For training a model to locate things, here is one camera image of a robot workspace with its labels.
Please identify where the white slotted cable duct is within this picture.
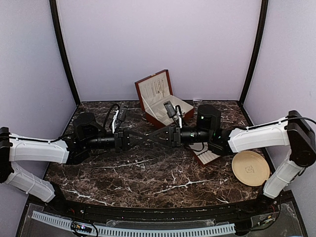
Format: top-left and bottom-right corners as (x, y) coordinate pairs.
(31, 211), (236, 237)

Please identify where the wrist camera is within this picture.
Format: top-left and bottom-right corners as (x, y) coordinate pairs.
(111, 105), (128, 133)
(163, 101), (184, 128)

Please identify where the left black frame post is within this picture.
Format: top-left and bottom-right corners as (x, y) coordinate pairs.
(49, 0), (81, 106)

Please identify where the red jewelry tray insert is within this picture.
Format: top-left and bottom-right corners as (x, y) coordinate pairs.
(188, 143), (220, 167)

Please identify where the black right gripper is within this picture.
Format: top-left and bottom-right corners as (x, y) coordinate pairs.
(149, 124), (212, 147)

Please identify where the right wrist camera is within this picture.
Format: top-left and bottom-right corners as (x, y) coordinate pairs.
(163, 101), (184, 128)

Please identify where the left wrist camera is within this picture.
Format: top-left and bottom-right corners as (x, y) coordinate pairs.
(111, 105), (128, 133)

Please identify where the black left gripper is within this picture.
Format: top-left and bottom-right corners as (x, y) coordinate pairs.
(83, 128), (148, 154)

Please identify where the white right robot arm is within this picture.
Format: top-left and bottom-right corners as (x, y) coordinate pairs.
(148, 104), (316, 214)

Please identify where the red wooden jewelry box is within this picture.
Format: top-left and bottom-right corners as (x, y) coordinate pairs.
(135, 69), (195, 128)

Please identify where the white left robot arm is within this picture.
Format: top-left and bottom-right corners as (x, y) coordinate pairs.
(0, 113), (148, 215)

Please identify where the beige round plate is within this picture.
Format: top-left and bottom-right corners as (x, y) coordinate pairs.
(232, 151), (270, 187)

